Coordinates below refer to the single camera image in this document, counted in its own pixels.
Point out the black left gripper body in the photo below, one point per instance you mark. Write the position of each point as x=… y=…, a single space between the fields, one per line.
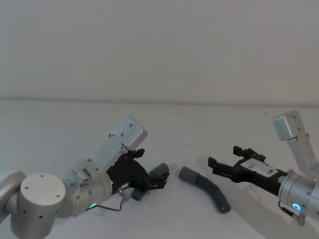
x=129 y=174

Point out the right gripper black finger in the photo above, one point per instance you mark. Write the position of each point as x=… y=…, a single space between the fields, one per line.
x=221 y=168
x=249 y=153

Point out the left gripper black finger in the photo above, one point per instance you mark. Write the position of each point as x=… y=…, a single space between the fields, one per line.
x=158 y=183
x=135 y=153

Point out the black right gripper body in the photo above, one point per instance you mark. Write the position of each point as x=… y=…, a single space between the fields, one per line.
x=259 y=174

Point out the short grey pipe elbow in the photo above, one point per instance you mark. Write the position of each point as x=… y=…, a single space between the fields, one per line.
x=159 y=169

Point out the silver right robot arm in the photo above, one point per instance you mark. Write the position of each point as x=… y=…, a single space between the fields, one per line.
x=299 y=191

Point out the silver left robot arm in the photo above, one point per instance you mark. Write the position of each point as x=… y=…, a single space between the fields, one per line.
x=41 y=196

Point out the long curved grey pipe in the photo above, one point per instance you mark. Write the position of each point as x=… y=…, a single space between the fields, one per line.
x=211 y=189

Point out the white table cloth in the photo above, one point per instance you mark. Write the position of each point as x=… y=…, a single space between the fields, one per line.
x=159 y=139

